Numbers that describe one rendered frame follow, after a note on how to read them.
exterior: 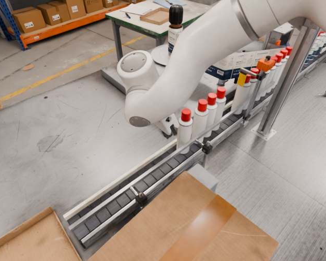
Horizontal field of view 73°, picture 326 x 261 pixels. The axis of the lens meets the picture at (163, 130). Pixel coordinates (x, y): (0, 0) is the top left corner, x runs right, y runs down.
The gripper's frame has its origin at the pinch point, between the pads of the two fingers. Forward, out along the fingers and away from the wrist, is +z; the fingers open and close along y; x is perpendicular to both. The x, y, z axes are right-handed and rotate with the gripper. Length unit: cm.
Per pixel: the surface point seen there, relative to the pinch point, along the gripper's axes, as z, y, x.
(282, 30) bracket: 18, 7, -80
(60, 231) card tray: 4.5, 4.1, 47.0
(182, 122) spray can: 1.5, -0.7, -6.3
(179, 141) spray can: 10.3, -0.3, -2.4
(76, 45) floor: 128, 313, -47
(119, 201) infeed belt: 6.8, -1.9, 27.3
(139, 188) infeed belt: 9.6, -2.5, 19.8
